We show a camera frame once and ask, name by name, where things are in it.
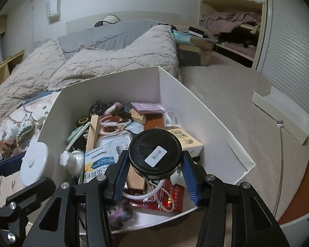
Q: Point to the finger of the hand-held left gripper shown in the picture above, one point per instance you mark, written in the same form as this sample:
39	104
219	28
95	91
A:
11	164
25	198

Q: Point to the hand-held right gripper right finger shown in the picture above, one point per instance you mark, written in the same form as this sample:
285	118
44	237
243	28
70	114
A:
189	182

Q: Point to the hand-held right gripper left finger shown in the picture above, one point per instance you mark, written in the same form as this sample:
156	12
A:
121	177

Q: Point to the white round disc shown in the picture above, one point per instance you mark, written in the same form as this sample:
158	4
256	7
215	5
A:
34	164

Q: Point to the blue white sachet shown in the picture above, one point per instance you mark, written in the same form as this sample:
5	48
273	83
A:
97	163

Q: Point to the black round tin white label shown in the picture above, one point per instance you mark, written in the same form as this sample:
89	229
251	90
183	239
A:
144	144

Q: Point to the white plastic bottle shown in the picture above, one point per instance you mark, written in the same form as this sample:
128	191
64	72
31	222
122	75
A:
72	162

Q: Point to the blue packet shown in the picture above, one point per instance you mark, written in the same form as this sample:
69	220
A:
135	128

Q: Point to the wooden block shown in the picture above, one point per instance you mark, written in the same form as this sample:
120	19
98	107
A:
92	133

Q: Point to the green round case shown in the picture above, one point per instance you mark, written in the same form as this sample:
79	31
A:
73	136

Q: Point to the pink notebook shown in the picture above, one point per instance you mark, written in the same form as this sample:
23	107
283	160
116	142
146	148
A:
146	106

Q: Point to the white shoe box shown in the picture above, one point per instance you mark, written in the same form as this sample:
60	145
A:
175	92

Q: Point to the white plastic holder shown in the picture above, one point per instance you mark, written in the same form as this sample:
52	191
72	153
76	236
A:
176	178

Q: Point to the brown cardboard piece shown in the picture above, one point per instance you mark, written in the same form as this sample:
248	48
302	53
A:
135	181

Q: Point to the skin-coloured tape roll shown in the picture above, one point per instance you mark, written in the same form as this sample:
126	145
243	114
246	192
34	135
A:
3	146

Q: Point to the red box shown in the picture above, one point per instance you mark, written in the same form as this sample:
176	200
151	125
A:
170	203

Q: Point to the white fluffy item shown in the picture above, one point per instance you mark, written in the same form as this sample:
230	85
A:
7	133

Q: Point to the colourful crochet coaster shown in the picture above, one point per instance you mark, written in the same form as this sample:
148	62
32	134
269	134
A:
118	214

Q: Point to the yellow tissue box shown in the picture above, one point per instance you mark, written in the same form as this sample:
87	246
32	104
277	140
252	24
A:
190	141

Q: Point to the metal keyring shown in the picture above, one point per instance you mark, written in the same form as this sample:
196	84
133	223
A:
41	122

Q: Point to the printed bed sheet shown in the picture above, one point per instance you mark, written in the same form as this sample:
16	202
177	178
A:
28	108

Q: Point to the kraft paper tag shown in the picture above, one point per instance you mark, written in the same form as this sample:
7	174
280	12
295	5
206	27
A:
137	117

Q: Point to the brown leather card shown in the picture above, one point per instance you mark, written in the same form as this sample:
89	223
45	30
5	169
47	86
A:
154	121

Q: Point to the small black tin yellow print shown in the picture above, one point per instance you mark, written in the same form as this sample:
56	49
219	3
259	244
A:
82	121

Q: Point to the pink crochet piece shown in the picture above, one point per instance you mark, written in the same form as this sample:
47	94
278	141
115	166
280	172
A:
115	107

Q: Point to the dark crochet piece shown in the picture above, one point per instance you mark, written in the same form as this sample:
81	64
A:
96	109

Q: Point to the metal back scratcher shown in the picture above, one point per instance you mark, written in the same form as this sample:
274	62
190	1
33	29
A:
282	154

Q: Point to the wooden shelf unit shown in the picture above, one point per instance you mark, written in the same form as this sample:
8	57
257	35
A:
7	67

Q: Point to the beige fluffy blanket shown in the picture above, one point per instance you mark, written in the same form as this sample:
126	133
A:
92	67

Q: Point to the white shoe box lid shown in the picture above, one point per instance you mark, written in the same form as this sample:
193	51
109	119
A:
285	115

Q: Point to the brown cardboard box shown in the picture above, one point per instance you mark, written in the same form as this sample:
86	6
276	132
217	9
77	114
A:
206	55

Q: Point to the grey pillow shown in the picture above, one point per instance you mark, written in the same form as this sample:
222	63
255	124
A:
105	38

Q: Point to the teal cloth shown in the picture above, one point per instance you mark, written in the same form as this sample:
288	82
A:
181	37

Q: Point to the black box white label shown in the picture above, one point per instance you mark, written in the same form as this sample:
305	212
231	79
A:
195	32

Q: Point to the sun visor cap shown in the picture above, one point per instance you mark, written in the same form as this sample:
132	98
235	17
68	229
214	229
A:
110	19

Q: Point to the pile of clothes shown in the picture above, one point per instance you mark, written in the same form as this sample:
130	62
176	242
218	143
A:
221	20

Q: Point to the white louvered door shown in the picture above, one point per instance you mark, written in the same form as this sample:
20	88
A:
288	49

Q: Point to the wardrobe shelf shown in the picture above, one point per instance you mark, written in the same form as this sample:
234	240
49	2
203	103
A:
231	5

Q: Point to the white hanging wall bag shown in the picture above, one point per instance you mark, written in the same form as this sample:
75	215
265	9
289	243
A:
52	5

